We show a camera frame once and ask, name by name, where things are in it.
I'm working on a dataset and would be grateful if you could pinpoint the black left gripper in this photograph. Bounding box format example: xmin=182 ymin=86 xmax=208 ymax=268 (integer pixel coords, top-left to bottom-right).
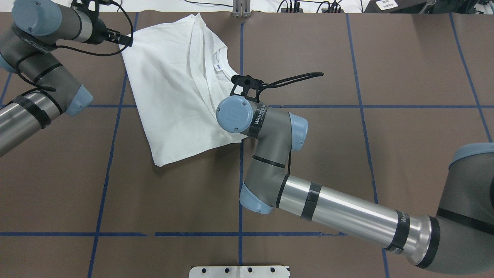
xmin=90 ymin=18 xmax=134 ymax=47

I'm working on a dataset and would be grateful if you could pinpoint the white long-sleeve printed shirt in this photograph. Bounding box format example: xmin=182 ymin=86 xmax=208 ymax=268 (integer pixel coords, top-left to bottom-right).
xmin=122 ymin=14 xmax=245 ymax=167

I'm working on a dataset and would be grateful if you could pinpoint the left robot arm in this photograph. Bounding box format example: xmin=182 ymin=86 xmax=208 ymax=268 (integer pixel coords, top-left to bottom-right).
xmin=0 ymin=0 xmax=134 ymax=156

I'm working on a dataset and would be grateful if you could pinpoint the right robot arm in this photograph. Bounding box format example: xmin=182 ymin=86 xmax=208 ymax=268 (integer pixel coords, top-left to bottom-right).
xmin=216 ymin=95 xmax=494 ymax=275

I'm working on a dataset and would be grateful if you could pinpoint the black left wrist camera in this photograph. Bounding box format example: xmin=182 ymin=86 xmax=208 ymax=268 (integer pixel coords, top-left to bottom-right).
xmin=69 ymin=0 xmax=118 ymax=20

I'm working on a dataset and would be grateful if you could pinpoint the aluminium frame post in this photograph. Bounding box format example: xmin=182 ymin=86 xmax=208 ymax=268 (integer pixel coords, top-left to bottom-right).
xmin=232 ymin=0 xmax=252 ymax=18

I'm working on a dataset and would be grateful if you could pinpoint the black braided right cable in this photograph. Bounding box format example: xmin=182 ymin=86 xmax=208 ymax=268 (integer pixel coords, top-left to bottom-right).
xmin=261 ymin=72 xmax=325 ymax=90

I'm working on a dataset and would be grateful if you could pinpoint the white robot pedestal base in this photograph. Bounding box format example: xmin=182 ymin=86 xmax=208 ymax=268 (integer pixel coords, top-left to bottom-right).
xmin=188 ymin=265 xmax=291 ymax=278

